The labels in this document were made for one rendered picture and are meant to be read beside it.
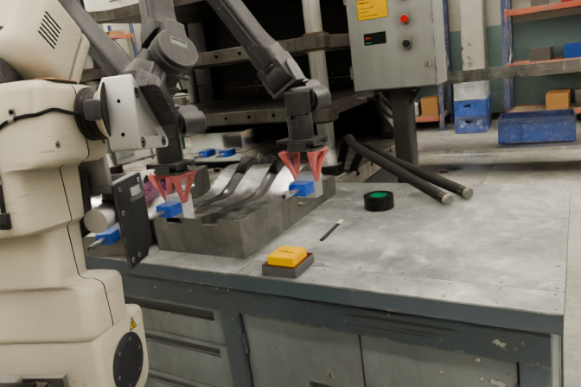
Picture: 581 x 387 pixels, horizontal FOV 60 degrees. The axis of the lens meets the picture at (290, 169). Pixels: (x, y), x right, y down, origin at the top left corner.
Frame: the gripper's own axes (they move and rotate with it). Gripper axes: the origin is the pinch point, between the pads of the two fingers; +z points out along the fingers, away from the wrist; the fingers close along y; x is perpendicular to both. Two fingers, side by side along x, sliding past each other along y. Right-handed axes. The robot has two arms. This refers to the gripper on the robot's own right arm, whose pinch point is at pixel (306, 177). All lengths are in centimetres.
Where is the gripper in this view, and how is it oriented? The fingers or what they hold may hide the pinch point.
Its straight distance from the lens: 114.7
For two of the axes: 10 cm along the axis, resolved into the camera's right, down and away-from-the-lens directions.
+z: 1.2, 9.7, 1.9
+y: -8.5, 0.0, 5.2
